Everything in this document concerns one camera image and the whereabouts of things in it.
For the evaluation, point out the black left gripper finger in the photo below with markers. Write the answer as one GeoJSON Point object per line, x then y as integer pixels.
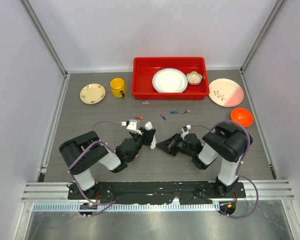
{"type": "Point", "coordinates": [147, 139]}
{"type": "Point", "coordinates": [143, 130]}

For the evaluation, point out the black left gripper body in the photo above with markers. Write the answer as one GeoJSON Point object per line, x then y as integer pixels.
{"type": "Point", "coordinates": [138, 138]}

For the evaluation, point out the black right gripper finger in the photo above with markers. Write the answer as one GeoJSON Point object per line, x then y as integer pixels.
{"type": "Point", "coordinates": [167, 148]}
{"type": "Point", "coordinates": [167, 143]}

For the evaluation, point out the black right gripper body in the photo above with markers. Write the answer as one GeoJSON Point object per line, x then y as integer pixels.
{"type": "Point", "coordinates": [179, 145]}

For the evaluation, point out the white remote control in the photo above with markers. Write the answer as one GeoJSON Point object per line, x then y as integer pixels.
{"type": "Point", "coordinates": [148, 126]}

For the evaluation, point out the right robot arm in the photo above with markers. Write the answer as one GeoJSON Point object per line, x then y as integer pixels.
{"type": "Point", "coordinates": [226, 139]}

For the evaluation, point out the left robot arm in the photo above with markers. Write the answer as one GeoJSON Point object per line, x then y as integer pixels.
{"type": "Point", "coordinates": [82, 152]}

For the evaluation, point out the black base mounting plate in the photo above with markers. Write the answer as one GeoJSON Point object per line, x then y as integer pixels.
{"type": "Point", "coordinates": [161, 192]}

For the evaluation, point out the white paper plate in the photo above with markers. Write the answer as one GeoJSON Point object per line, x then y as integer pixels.
{"type": "Point", "coordinates": [169, 80]}

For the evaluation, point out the yellow mug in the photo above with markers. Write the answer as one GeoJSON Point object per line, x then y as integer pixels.
{"type": "Point", "coordinates": [118, 87]}

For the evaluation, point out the red plastic bin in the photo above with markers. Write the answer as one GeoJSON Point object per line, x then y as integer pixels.
{"type": "Point", "coordinates": [144, 69]}

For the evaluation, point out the cream floral plate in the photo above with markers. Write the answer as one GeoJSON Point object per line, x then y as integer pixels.
{"type": "Point", "coordinates": [92, 93]}

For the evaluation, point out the patterned small bowl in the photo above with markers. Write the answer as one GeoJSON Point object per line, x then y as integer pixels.
{"type": "Point", "coordinates": [194, 78]}

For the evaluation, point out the orange plastic bowl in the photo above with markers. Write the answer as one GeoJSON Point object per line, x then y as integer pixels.
{"type": "Point", "coordinates": [242, 116]}

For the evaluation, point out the pink white plate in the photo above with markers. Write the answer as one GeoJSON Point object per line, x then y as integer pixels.
{"type": "Point", "coordinates": [226, 92]}

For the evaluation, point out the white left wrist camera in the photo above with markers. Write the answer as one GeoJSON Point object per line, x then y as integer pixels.
{"type": "Point", "coordinates": [132, 125]}

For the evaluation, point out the white slotted cable duct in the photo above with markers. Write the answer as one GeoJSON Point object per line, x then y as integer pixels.
{"type": "Point", "coordinates": [175, 206]}

